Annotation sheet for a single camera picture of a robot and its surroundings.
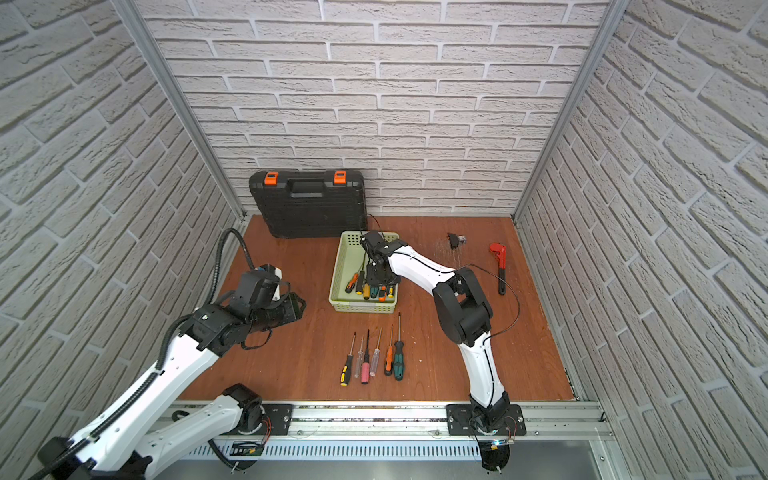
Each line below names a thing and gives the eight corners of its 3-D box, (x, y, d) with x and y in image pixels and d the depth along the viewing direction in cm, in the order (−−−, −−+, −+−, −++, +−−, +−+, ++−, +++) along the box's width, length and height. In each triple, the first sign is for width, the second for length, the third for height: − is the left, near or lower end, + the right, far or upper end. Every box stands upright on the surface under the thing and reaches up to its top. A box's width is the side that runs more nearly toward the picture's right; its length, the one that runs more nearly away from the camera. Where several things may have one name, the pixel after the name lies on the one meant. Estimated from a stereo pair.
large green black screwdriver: (393, 380, 81) (393, 378, 79) (393, 315, 94) (393, 312, 92) (404, 380, 82) (404, 378, 80) (403, 315, 94) (403, 312, 92)
